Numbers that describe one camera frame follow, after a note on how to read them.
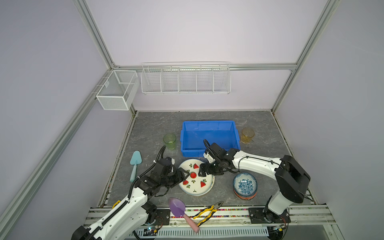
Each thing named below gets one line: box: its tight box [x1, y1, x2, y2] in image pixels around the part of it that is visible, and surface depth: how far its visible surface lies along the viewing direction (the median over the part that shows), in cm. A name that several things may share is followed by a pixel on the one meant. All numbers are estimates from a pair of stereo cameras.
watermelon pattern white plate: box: [178, 158, 215, 196], surface depth 82 cm
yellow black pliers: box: [192, 201, 224, 227], surface depth 77 cm
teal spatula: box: [129, 150, 143, 182], surface depth 96 cm
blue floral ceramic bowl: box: [233, 172, 258, 197], surface depth 77 cm
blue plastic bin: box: [180, 120, 241, 158], surface depth 107 cm
